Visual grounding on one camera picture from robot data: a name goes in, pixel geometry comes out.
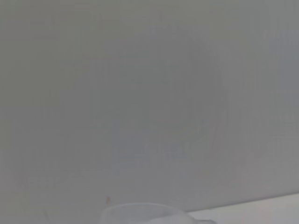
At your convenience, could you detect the translucent plastic measuring cup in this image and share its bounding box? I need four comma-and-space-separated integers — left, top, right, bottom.
99, 202, 219, 224

